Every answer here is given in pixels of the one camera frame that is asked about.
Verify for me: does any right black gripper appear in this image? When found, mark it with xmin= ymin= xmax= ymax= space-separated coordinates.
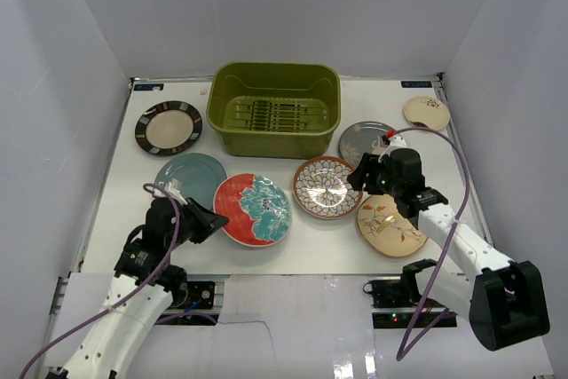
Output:
xmin=346 ymin=154 xmax=402 ymax=199

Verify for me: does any grey reindeer plate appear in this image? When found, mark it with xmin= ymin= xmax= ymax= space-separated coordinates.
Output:
xmin=339 ymin=121 xmax=393 ymax=168

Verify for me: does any blue-grey ceramic plate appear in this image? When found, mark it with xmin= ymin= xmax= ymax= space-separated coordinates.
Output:
xmin=154 ymin=153 xmax=227 ymax=209

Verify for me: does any brown rimmed petal pattern plate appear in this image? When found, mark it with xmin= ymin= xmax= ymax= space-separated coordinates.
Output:
xmin=292 ymin=156 xmax=362 ymax=219

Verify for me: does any cream bird pattern plate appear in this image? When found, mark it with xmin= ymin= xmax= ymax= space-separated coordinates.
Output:
xmin=357 ymin=195 xmax=428 ymax=258

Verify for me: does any red and teal floral plate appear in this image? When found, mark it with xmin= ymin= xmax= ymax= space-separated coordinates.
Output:
xmin=213 ymin=173 xmax=292 ymax=248

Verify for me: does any small cream floral plate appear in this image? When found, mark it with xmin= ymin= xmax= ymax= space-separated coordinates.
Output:
xmin=403 ymin=96 xmax=451 ymax=130

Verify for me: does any dark rimmed cream plate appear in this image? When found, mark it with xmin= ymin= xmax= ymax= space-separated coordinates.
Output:
xmin=134 ymin=100 xmax=203 ymax=157

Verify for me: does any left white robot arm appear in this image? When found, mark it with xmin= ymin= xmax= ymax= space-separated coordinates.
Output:
xmin=48 ymin=198 xmax=229 ymax=378

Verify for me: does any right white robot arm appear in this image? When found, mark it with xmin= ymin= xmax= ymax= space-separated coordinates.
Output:
xmin=348 ymin=148 xmax=550 ymax=351

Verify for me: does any olive green plastic bin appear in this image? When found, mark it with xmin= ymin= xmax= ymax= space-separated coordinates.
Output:
xmin=207 ymin=62 xmax=342 ymax=160

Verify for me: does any right blue label sticker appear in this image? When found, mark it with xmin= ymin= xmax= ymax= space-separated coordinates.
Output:
xmin=400 ymin=81 xmax=432 ymax=89

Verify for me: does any blue label sticker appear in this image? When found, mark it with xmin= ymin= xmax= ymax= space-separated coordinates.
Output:
xmin=133 ymin=83 xmax=164 ymax=91
xmin=400 ymin=81 xmax=432 ymax=89

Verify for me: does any left blue label sticker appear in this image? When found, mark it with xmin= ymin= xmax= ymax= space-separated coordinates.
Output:
xmin=133 ymin=83 xmax=164 ymax=91

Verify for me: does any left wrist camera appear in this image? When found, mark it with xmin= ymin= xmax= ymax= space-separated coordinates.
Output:
xmin=164 ymin=179 xmax=186 ymax=204

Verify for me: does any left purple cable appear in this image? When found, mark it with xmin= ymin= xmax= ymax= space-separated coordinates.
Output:
xmin=19 ymin=182 xmax=187 ymax=379

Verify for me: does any purple cable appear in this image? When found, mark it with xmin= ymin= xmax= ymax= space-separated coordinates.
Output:
xmin=390 ymin=126 xmax=472 ymax=362
xmin=19 ymin=182 xmax=187 ymax=379

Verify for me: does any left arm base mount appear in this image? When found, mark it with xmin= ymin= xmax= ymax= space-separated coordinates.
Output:
xmin=168 ymin=280 xmax=217 ymax=314

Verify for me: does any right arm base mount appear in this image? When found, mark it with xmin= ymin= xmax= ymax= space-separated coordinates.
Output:
xmin=362 ymin=259 xmax=457 ymax=330

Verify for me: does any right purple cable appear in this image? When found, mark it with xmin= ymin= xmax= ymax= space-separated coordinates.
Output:
xmin=390 ymin=126 xmax=472 ymax=362

